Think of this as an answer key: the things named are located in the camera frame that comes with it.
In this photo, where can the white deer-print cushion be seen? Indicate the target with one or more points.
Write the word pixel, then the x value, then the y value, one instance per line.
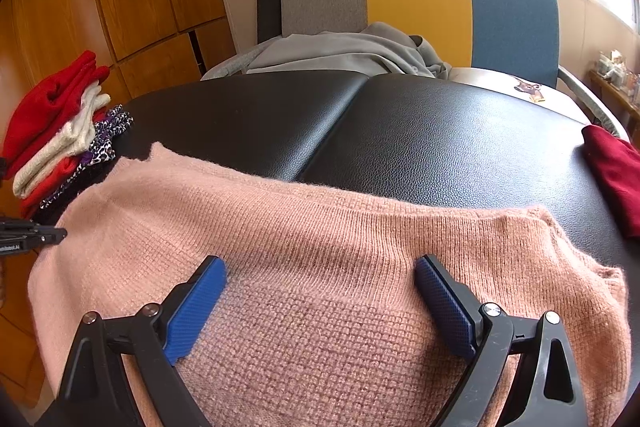
pixel 520 87

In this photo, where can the folded orange-red garment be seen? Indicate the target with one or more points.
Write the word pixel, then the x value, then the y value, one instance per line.
pixel 52 181

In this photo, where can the folded red sweater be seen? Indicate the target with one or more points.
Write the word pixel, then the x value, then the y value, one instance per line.
pixel 50 107

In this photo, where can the grey hoodie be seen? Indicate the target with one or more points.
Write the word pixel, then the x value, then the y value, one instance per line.
pixel 350 52

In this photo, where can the grey yellow blue sofa chair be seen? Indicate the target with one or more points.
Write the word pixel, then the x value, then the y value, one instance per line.
pixel 415 2

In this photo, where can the black padded folding table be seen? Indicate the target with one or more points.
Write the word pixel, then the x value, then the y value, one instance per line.
pixel 425 142

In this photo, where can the black white knitted garment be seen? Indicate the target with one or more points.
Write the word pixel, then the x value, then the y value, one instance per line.
pixel 75 187

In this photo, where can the dark red garment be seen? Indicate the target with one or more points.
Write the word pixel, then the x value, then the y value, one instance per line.
pixel 617 172

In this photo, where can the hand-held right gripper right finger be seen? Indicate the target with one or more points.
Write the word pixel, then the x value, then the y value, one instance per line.
pixel 445 307

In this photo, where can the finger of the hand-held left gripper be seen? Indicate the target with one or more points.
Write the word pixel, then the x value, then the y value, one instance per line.
pixel 50 234

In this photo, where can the folded cream sweater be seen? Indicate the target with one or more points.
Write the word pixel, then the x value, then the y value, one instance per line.
pixel 65 147

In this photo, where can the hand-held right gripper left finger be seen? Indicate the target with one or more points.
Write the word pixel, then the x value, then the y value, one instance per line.
pixel 195 307

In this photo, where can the pink knitted sweater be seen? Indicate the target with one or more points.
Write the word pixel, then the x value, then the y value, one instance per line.
pixel 325 282

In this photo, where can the leopard print purple garment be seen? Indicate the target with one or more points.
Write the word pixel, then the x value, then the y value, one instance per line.
pixel 109 129

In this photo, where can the wooden shelf with small items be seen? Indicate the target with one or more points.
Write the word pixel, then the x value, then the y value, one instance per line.
pixel 617 77

